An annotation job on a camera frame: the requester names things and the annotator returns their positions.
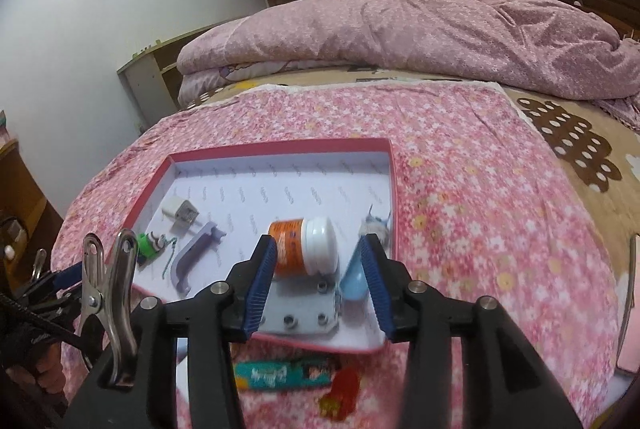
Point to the pink quilt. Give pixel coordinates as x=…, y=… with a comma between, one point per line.
x=400, y=29

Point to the small white blue trinket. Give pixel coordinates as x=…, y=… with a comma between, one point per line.
x=375, y=225

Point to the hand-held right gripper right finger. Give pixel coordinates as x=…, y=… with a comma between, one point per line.
x=375, y=289

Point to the small red toy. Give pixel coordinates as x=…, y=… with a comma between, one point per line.
x=342, y=391

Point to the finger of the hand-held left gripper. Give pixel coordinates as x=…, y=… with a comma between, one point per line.
x=67, y=276

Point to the pink floral bedsheet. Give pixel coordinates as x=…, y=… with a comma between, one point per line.
x=475, y=189

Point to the metal spring clip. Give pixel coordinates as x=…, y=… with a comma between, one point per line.
x=39, y=264
x=112, y=309

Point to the white charger plug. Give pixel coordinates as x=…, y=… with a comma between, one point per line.
x=181, y=215

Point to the wooden bedside cabinet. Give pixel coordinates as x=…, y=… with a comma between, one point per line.
x=25, y=189

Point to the person's left hand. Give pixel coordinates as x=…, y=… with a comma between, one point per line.
x=47, y=371

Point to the grey plate with holes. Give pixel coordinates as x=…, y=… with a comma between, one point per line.
x=300, y=309

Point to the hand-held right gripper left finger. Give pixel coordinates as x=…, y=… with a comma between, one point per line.
x=260, y=289

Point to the orange jar with white lid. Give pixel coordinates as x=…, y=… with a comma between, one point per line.
x=300, y=246

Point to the pink cardboard box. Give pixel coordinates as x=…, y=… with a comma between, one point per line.
x=300, y=179

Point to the lavender plastic bracket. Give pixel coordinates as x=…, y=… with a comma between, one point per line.
x=197, y=251

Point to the light blue plastic scoop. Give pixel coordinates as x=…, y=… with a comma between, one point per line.
x=352, y=281

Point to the low wooden bookshelf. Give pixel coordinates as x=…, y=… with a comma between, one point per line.
x=150, y=79

